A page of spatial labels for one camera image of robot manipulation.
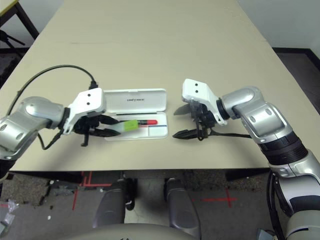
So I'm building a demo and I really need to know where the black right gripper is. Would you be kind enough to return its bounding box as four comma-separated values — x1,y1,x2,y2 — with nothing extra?
172,102,218,141

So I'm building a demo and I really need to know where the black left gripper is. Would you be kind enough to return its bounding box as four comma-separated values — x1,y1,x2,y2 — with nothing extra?
73,114,120,148

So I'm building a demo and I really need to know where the black marker with red cap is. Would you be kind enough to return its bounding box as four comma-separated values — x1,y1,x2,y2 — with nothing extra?
136,118,159,128

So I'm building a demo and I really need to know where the white plastic pencil case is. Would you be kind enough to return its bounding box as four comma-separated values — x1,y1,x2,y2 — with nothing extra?
102,87,169,142

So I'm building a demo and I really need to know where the grey floor scrap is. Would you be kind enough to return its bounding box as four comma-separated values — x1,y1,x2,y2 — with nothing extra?
51,186,76,197

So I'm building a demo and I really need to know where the grey left robot leg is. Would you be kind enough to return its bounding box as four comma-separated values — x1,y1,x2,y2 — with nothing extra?
92,177,138,229

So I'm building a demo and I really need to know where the grey robot leg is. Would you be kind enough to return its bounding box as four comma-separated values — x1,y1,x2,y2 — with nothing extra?
163,177,202,238
92,177,138,229

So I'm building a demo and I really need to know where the grey right robot leg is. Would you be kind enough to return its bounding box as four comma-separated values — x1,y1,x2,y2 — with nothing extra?
163,177,202,238

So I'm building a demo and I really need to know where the grey robot torso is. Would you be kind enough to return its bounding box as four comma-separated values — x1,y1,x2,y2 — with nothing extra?
72,223,201,240

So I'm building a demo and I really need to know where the clear plastic bag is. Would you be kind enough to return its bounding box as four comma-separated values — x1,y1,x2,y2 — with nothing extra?
0,213,15,233
6,198,20,211

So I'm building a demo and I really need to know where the black tripod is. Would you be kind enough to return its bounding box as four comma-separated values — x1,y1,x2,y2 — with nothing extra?
0,29,26,55

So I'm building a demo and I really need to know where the small grey box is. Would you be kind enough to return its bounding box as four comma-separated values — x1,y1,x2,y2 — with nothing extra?
257,228,277,240

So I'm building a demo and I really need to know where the side table with black legs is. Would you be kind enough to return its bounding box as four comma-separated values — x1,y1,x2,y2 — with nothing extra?
0,0,41,41

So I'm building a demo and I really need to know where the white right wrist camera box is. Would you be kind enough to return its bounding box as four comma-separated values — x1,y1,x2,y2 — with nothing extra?
181,78,228,126

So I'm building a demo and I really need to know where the black right camera cable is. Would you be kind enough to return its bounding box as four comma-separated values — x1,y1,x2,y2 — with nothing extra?
209,131,252,139

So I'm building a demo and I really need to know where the thin black left wrist cable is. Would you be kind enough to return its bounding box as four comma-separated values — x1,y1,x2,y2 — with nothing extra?
37,128,63,151

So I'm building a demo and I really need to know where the thick black left camera cable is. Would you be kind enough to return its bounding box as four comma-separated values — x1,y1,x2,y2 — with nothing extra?
8,64,99,118

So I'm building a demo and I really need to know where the black right shoulder cable bundle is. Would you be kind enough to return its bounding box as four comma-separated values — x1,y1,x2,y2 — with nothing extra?
266,172,291,240

